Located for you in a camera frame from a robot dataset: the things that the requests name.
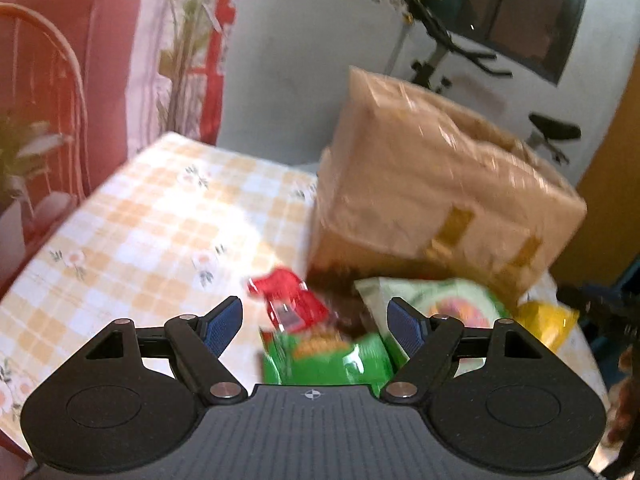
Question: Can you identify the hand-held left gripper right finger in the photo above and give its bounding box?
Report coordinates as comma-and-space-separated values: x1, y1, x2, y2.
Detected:
381, 296, 548, 405

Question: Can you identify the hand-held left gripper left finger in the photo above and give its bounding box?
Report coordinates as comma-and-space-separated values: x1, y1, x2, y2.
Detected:
85, 296, 249, 406

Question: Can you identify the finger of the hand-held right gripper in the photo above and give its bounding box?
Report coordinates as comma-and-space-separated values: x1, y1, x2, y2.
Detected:
557, 285, 640, 348

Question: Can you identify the pale green snack packet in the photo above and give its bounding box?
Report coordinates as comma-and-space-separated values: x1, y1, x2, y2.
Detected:
354, 277, 512, 366

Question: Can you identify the red snack packet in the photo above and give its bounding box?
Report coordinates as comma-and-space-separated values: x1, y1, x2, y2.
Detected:
247, 267, 331, 333

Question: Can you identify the plastic-lined cardboard box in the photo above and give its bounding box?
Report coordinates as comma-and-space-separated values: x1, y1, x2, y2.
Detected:
306, 66, 588, 306

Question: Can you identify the yellow snack packet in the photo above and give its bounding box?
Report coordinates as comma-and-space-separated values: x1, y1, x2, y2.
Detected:
515, 300, 581, 351

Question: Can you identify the wooden door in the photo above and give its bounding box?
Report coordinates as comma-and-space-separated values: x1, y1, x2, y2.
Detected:
577, 50, 640, 286

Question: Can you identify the checkered floral tablecloth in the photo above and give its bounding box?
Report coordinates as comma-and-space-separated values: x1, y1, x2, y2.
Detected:
0, 131, 608, 451

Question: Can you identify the black exercise bike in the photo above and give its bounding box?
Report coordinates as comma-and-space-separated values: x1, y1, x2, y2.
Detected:
407, 0, 583, 163

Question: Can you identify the red floral curtain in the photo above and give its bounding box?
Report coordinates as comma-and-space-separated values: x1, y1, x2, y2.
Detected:
0, 0, 251, 196

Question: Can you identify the dark window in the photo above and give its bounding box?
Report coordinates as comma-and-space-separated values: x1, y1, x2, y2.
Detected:
260, 0, 593, 86

